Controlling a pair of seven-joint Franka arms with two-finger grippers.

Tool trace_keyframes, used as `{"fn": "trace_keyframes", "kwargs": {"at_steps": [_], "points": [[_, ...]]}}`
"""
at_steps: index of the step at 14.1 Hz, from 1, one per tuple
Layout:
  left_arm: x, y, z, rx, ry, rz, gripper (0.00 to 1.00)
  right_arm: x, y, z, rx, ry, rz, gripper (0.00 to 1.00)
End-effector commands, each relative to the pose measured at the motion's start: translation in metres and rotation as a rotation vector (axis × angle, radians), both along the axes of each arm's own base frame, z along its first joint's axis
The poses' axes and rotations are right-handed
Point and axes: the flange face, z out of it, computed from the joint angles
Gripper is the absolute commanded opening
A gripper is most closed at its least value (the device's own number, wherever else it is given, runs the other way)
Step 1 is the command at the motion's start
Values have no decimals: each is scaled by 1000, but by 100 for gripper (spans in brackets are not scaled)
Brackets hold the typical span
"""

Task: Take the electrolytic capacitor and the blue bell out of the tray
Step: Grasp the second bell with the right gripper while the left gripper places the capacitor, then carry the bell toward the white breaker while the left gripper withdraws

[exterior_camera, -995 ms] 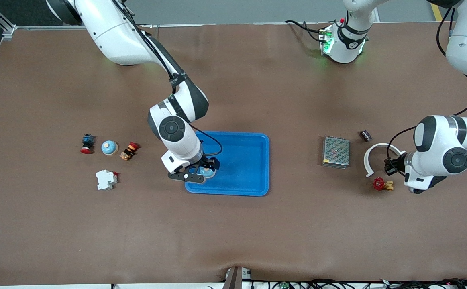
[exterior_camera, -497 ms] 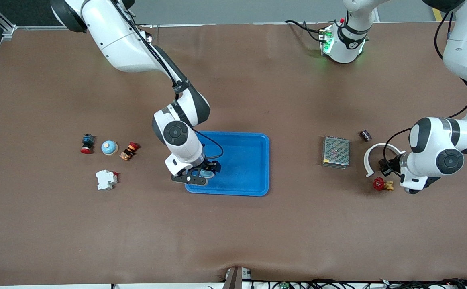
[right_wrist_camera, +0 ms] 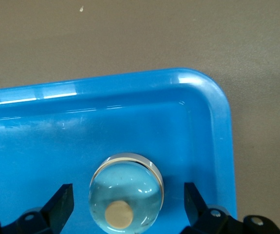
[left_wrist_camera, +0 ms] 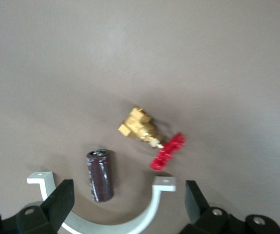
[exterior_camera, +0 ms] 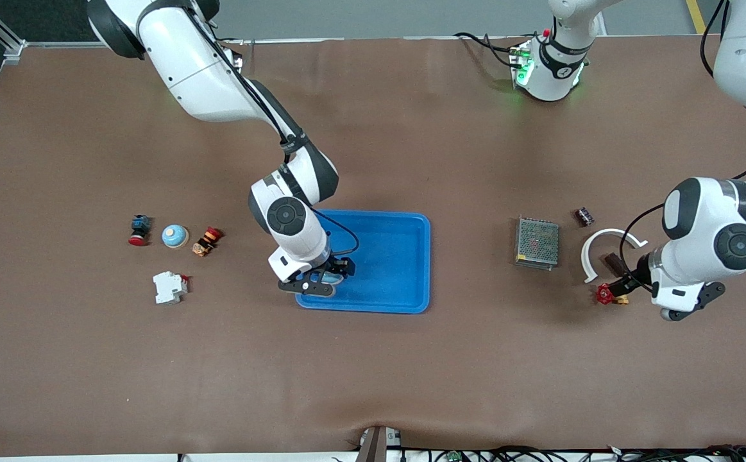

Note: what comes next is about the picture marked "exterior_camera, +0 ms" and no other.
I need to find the blue plastic tray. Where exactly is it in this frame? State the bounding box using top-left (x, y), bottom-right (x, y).
top-left (294, 209), bottom-right (432, 315)

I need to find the red handle brass valve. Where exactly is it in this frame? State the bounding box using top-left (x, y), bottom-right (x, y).
top-left (596, 283), bottom-right (630, 306)

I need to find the grey metal camera bracket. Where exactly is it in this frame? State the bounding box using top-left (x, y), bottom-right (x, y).
top-left (355, 425), bottom-right (402, 462)

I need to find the black cable bundle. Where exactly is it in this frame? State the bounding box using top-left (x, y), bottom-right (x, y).
top-left (331, 444), bottom-right (746, 462)

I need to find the metal mesh power supply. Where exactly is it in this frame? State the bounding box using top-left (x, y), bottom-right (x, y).
top-left (514, 216), bottom-right (560, 271)

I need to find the white curved plastic piece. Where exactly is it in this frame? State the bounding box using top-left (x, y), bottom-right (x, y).
top-left (581, 228), bottom-right (649, 284)

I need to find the red button blue switch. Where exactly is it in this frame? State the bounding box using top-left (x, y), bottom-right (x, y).
top-left (128, 214), bottom-right (153, 247)

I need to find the black left base cable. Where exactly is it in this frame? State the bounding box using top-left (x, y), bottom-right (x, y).
top-left (454, 31), bottom-right (527, 70)

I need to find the white circuit breaker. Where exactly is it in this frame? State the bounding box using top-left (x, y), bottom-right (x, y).
top-left (152, 271), bottom-right (190, 305)

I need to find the red yellow button switch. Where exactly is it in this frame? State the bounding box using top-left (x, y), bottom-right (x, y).
top-left (191, 226), bottom-right (224, 257)

